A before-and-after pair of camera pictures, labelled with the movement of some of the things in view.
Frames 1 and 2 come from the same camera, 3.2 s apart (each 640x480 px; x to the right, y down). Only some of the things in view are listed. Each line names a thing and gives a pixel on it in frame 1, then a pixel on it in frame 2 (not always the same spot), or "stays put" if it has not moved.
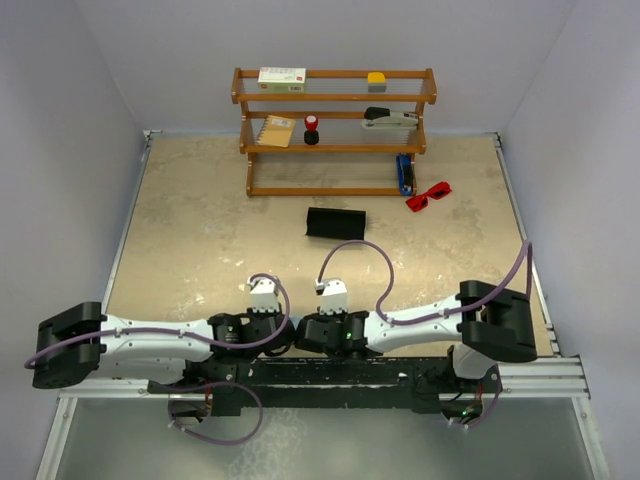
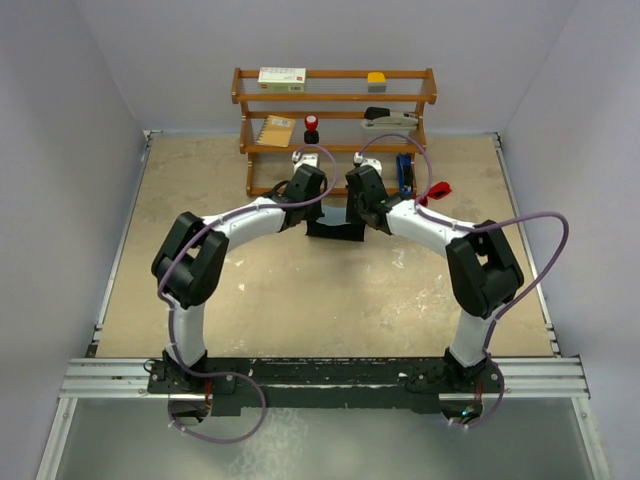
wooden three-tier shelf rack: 332,132 stays put
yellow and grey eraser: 376,82 stays put
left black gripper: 253,315 → 314,213
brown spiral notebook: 276,131 stays put
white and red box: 282,79 stays put
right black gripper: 324,318 → 352,216
